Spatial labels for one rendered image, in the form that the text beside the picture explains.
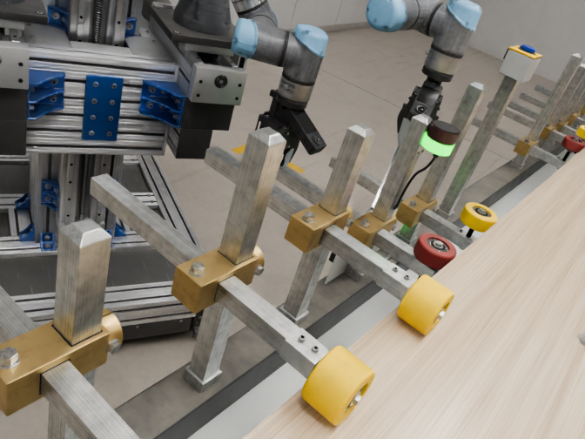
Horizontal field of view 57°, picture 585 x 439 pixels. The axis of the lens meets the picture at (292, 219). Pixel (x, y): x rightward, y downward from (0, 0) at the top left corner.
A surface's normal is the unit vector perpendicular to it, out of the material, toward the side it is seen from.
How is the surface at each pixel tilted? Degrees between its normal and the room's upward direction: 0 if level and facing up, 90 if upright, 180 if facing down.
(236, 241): 90
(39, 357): 0
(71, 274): 90
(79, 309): 90
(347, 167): 90
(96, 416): 0
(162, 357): 0
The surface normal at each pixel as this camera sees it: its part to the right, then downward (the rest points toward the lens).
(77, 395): 0.27, -0.81
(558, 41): -0.54, 0.32
